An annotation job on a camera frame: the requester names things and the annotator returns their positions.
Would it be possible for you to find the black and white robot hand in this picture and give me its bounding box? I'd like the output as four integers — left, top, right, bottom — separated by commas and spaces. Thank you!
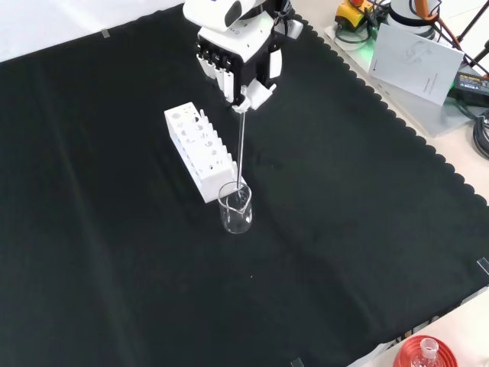
194, 17, 284, 114

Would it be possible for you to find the glass rod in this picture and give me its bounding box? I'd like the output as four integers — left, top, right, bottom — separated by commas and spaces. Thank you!
233, 108, 250, 196

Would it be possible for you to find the white test tube rack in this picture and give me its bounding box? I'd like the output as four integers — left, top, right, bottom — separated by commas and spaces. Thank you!
164, 101, 240, 204

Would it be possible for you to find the clear glass beaker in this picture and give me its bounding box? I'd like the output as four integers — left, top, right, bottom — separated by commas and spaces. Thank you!
217, 181, 255, 235

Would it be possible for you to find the yellow stop button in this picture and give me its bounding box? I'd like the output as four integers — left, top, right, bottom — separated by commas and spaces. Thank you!
335, 0, 378, 32

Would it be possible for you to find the pale printed board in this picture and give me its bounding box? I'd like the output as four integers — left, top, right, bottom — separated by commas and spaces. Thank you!
368, 24, 466, 107

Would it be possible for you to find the black tripod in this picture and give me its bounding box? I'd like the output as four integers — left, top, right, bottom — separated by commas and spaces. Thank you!
433, 0, 489, 77

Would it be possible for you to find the black bench cloth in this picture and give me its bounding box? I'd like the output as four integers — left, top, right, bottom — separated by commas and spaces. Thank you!
0, 0, 489, 367

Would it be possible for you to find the black power adapter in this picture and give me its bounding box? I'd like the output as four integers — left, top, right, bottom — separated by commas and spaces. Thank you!
449, 70, 489, 101

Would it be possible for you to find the round-bottom glass flask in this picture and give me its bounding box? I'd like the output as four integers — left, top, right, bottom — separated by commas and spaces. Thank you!
414, 337, 440, 367

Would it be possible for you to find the grey base plate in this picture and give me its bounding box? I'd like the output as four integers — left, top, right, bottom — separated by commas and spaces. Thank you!
323, 17, 477, 138

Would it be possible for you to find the black cable bundle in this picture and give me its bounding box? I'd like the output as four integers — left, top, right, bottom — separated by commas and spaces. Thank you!
471, 109, 489, 154

